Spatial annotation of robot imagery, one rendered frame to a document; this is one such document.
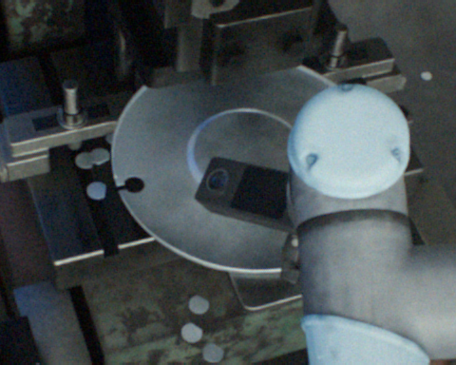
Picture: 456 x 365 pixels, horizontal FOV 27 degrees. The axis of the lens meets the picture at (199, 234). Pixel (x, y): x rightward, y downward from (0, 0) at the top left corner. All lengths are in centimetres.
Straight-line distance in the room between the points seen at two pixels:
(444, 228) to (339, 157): 60
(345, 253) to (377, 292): 3
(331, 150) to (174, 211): 40
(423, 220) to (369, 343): 61
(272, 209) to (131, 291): 34
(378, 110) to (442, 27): 177
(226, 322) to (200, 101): 25
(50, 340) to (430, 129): 128
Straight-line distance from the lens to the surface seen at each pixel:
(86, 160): 110
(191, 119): 105
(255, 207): 79
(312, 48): 101
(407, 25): 236
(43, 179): 109
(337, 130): 61
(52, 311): 107
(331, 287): 60
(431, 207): 120
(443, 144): 213
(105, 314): 107
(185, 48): 92
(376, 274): 60
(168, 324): 106
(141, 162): 101
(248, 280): 94
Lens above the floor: 159
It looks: 57 degrees down
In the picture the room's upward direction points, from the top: 7 degrees clockwise
